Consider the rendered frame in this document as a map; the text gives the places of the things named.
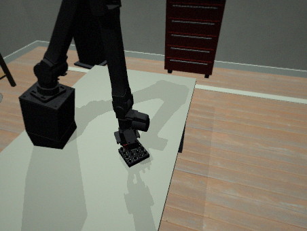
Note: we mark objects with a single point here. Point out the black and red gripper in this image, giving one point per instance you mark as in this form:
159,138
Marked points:
123,143

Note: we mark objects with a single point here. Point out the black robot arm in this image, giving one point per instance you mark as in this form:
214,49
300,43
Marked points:
54,63

